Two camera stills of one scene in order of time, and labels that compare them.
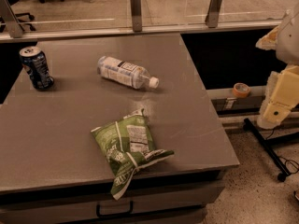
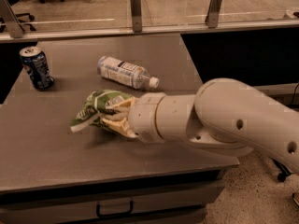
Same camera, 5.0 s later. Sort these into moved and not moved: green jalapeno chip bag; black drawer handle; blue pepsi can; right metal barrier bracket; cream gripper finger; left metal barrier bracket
Moved: green jalapeno chip bag; cream gripper finger
Not moved: left metal barrier bracket; blue pepsi can; right metal barrier bracket; black drawer handle
